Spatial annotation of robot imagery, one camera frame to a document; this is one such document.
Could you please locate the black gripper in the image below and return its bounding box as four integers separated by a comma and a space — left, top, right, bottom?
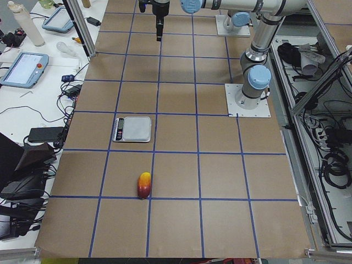
139, 0, 169, 42

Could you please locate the red yellow mango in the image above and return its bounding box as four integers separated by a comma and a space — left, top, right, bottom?
137, 172, 151, 199

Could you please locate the black power brick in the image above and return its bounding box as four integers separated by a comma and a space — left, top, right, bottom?
86, 16, 101, 26

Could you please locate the blue teach pendant far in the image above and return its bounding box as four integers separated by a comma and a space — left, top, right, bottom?
42, 7, 74, 34

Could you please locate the blue teach pendant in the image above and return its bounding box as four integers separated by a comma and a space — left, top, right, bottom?
1, 52, 49, 89
42, 7, 74, 34

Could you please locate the clear light bulb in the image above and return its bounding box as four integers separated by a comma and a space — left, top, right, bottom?
56, 42, 78, 57

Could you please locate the small blue box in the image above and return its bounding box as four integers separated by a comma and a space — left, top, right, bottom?
61, 75, 75, 83

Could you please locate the silver digital kitchen scale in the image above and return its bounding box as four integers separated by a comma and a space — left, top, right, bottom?
112, 117, 152, 142

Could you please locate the white cylindrical bottle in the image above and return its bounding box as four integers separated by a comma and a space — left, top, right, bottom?
7, 1, 45, 47

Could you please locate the blue teach pendant near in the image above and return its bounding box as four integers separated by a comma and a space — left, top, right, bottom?
1, 52, 49, 89

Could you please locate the black power adapter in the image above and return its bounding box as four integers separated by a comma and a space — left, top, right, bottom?
28, 126, 64, 143

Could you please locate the black laptop stand equipment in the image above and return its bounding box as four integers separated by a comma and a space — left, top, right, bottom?
1, 134, 57, 240

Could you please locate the aluminium frame post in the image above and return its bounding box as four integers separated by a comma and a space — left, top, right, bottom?
63, 0, 96, 58

